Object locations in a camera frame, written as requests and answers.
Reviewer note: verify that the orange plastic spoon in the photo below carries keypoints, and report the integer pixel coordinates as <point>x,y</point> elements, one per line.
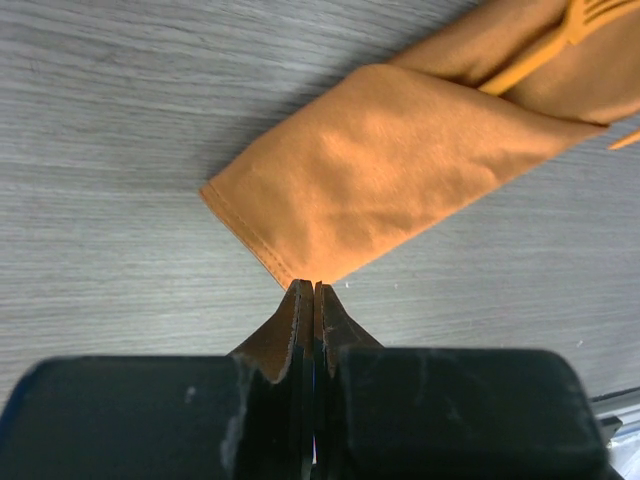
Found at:
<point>625,141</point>

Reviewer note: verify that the orange plastic fork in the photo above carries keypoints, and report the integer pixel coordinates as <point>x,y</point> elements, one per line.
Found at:
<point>581,19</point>

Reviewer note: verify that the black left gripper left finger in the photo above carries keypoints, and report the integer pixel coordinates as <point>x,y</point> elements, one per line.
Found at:
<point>244,415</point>

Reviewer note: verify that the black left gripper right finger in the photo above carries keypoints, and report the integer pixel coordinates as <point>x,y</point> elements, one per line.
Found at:
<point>446,413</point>

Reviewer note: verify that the orange satin napkin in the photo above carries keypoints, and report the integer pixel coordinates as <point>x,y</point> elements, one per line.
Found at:
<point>398,146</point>

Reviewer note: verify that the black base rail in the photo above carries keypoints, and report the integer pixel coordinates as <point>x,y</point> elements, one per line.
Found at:
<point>618,414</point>

